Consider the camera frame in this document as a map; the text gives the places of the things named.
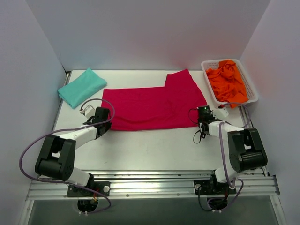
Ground red t shirt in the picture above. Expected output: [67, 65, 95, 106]
[102, 69, 207, 131]

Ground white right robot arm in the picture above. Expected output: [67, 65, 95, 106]
[197, 105, 268, 194]

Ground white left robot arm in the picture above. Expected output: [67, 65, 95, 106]
[35, 105, 112, 196]

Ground orange t shirts pile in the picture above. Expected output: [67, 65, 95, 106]
[206, 60, 248, 108]

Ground folded teal t shirt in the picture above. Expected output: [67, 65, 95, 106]
[58, 68, 107, 109]

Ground white plastic basket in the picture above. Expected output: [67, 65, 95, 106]
[201, 59, 258, 107]

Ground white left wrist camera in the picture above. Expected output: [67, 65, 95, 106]
[80, 105, 96, 119]

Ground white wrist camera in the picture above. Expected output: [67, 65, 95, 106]
[211, 106, 229, 120]
[80, 105, 96, 119]

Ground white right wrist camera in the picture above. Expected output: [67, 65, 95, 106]
[211, 106, 229, 120]

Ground black thin cable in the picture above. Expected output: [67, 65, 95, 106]
[188, 108, 207, 144]

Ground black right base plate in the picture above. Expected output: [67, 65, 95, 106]
[193, 179, 237, 195]

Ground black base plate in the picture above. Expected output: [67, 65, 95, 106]
[67, 181, 111, 197]
[193, 179, 237, 195]

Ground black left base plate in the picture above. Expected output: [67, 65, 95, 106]
[67, 181, 111, 197]

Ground aluminium frame rails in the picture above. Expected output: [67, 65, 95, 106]
[18, 72, 289, 225]

